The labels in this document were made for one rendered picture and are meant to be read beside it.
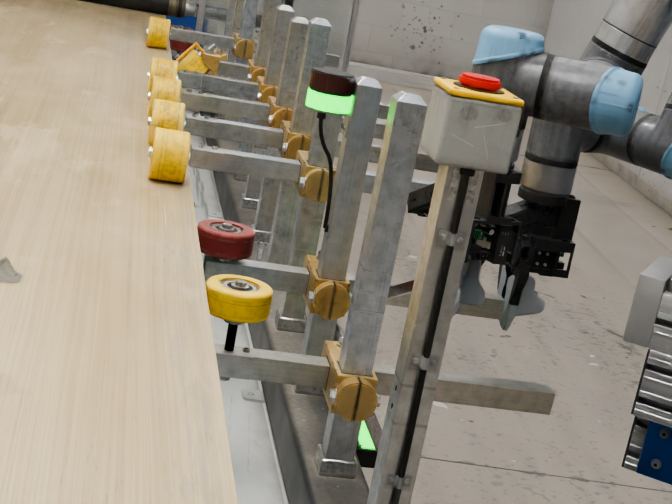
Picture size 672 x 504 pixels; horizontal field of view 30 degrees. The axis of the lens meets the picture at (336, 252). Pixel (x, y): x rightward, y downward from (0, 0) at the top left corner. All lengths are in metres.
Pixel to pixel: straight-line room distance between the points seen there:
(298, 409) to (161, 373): 0.52
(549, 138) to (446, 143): 0.63
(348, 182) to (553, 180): 0.29
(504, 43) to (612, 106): 0.14
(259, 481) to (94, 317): 0.43
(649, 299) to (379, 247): 0.36
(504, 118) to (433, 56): 9.57
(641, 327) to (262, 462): 0.54
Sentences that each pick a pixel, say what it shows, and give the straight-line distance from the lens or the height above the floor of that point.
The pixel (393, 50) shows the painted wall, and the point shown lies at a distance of 10.66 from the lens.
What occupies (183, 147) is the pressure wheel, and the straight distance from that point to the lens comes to 1.93.
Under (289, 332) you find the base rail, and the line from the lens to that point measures 1.99.
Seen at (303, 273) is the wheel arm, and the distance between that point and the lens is 1.75.
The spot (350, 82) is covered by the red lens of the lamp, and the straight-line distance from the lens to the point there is 1.65.
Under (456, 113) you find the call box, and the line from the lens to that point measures 1.13.
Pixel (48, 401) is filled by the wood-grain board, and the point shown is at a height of 0.90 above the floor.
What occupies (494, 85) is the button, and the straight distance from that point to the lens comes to 1.15.
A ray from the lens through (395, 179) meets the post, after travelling 1.43.
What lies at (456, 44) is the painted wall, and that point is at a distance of 10.73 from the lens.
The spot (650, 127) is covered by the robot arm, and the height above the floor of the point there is 1.15.
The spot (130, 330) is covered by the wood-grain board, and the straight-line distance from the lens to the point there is 1.32.
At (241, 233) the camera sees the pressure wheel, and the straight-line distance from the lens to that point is 1.72.
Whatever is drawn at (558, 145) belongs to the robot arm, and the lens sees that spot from 1.76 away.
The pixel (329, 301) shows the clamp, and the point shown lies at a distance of 1.69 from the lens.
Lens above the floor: 1.36
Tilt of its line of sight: 15 degrees down
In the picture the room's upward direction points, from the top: 11 degrees clockwise
